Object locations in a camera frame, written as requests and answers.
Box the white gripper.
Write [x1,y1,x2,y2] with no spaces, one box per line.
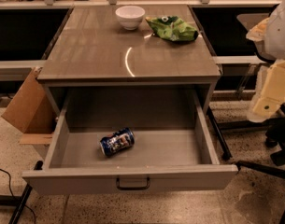
[247,59,285,123]

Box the grey open drawer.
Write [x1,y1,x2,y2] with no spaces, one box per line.
[22,88,237,195]

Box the white ceramic bowl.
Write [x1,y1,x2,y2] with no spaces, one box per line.
[115,6,145,30]

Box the black office chair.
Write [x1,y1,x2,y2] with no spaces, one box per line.
[235,12,285,224]

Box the black drawer handle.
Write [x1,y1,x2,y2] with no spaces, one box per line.
[116,177,150,191]

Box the black table leg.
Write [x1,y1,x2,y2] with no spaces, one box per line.
[0,161,44,224]
[207,107,232,161]

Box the brown cardboard piece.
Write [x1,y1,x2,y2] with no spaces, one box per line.
[2,67,56,145]

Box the grey cabinet counter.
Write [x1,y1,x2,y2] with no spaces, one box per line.
[38,6,221,113]

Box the green chip bag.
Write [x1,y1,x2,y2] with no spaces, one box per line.
[145,16,198,42]

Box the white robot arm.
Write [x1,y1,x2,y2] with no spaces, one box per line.
[246,0,285,123]

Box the black table leg right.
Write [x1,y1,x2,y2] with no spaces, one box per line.
[207,107,232,161]

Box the black floor cable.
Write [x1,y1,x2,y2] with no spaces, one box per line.
[0,164,37,224]

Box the blue pepsi can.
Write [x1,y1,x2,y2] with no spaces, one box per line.
[100,128,135,157]

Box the black table leg left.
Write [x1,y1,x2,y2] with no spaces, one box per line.
[0,161,44,224]

